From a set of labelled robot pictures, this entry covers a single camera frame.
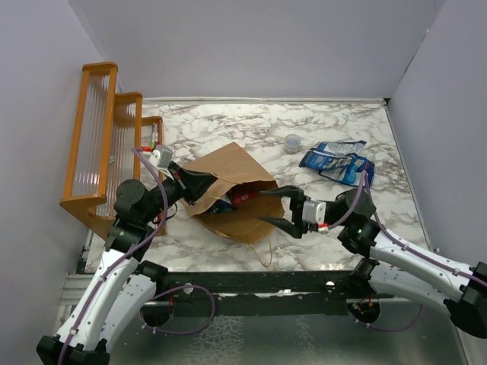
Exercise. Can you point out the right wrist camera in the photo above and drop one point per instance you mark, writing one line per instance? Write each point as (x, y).
(314, 216)

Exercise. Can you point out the dark blue snack bag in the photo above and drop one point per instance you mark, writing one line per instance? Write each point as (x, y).
(347, 169)

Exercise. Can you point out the blue green snack bag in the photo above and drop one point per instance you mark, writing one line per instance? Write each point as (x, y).
(221, 205)

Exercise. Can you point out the brown paper bag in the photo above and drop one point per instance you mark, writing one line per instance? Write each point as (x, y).
(236, 169)

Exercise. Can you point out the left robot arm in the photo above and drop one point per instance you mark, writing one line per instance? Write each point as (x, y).
(119, 287)

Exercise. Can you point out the light blue snack bag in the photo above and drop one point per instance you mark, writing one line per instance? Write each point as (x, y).
(332, 155)

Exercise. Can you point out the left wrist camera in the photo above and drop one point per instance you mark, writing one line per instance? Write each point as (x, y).
(159, 156)

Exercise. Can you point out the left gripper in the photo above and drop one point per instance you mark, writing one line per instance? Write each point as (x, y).
(191, 184)

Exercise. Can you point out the red snack packet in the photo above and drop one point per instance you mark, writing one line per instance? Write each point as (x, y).
(238, 197)

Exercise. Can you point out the orange wooden rack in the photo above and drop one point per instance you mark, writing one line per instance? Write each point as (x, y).
(108, 124)

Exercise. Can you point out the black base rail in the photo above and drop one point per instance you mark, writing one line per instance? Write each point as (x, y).
(253, 293)

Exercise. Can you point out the small clear plastic cup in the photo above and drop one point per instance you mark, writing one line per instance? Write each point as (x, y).
(292, 144)

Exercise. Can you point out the markers in rack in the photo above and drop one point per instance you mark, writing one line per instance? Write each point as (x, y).
(154, 136)

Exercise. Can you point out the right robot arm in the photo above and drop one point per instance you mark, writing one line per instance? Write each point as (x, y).
(390, 264)

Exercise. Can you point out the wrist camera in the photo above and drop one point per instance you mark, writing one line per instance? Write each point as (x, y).
(314, 216)
(159, 156)

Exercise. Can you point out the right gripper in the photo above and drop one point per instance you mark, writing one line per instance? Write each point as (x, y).
(296, 204)

